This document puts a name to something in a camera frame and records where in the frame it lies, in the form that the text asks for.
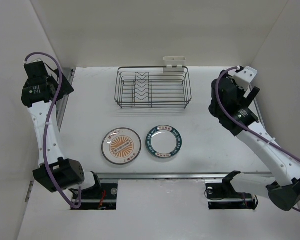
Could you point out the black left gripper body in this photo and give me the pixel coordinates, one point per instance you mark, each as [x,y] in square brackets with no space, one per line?
[66,89]

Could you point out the plate with dark green rim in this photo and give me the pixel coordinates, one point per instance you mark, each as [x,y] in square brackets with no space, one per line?
[163,142]

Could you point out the grey wire dish rack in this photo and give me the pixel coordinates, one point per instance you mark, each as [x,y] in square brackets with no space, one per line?
[159,87]

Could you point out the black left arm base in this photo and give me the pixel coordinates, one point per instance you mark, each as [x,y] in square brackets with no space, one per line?
[99,197]

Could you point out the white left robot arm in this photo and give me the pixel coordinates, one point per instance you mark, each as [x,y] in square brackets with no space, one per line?
[68,173]

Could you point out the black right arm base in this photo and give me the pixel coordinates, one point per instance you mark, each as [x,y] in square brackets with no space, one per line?
[221,197]

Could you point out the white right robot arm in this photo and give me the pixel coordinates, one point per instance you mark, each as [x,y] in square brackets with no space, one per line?
[283,188]

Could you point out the white plastic cutlery holder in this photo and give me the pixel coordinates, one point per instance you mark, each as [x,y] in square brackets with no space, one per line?
[174,63]

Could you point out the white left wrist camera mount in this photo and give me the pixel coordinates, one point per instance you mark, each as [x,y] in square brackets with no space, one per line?
[26,62]

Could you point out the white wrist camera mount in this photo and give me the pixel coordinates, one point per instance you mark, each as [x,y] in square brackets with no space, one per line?
[245,77]
[26,62]

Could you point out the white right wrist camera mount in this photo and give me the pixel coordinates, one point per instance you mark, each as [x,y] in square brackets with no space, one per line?
[245,77]

